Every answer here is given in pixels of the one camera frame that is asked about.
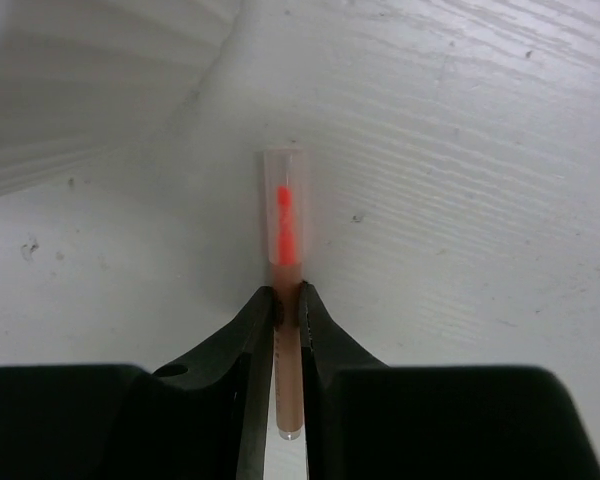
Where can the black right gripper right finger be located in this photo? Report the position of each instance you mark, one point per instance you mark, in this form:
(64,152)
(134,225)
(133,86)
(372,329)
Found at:
(367,420)

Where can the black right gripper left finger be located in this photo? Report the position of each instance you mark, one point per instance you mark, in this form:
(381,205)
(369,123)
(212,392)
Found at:
(200,416)

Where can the brown capped pen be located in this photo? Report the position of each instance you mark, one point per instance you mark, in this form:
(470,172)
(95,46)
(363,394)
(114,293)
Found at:
(283,180)

